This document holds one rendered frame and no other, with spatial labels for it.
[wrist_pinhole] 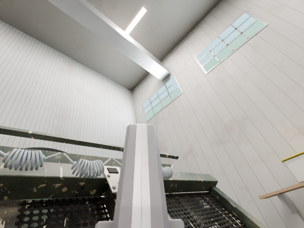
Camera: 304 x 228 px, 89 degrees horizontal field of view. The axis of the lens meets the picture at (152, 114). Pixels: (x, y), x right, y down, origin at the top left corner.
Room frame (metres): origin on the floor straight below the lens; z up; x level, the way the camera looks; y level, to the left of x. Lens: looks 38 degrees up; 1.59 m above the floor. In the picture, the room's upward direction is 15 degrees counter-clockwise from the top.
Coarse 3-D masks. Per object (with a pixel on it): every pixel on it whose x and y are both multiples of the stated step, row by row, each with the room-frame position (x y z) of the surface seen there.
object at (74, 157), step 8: (48, 152) 0.87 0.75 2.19; (56, 152) 0.90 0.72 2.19; (48, 160) 0.88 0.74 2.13; (56, 160) 0.91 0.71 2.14; (64, 160) 0.95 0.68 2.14; (72, 160) 0.99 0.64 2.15; (88, 160) 1.07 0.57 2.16; (104, 160) 1.17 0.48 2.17; (112, 160) 1.22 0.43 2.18; (120, 160) 1.28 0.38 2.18
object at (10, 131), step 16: (0, 128) 0.32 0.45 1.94; (16, 128) 0.35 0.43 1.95; (80, 144) 0.50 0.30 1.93; (96, 144) 0.54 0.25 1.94; (112, 144) 0.60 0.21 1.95; (16, 160) 0.40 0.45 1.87; (32, 160) 0.40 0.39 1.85; (80, 160) 0.50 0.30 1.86; (96, 160) 0.56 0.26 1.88; (80, 176) 0.53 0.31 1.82; (96, 176) 0.58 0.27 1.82
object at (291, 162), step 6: (294, 156) 1.99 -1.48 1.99; (300, 156) 1.97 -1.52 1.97; (288, 162) 2.05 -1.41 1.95; (294, 162) 2.02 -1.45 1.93; (300, 162) 2.00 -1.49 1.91; (288, 168) 2.08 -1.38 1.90; (294, 168) 2.05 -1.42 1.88; (300, 168) 2.02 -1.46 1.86; (294, 174) 2.07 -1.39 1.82; (300, 174) 2.04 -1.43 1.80; (300, 180) 2.07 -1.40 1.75
